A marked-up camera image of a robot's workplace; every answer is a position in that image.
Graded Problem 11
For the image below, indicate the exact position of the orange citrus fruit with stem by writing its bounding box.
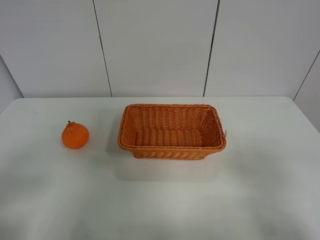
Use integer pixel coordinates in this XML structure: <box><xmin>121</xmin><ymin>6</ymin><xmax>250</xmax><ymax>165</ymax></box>
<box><xmin>61</xmin><ymin>121</ymin><xmax>90</xmax><ymax>149</ymax></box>

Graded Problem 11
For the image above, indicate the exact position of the orange woven wicker basket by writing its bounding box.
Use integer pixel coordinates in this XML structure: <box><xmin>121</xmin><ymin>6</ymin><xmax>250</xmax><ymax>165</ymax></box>
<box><xmin>117</xmin><ymin>104</ymin><xmax>227</xmax><ymax>160</ymax></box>

